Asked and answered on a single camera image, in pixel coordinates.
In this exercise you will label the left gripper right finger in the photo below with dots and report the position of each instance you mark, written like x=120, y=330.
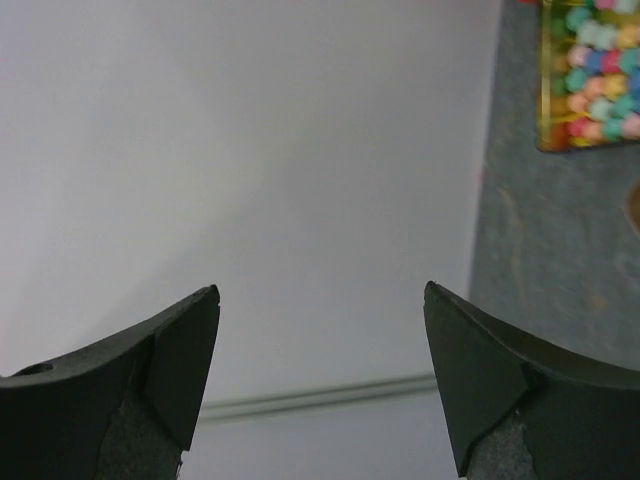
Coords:
x=519, y=407

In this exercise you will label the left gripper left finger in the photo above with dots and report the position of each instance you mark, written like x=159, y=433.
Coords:
x=124, y=407

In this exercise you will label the brown tin of popsicle candies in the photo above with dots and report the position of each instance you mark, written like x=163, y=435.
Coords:
x=632, y=206

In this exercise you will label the tin of colourful star candies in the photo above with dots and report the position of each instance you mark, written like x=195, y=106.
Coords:
x=588, y=74

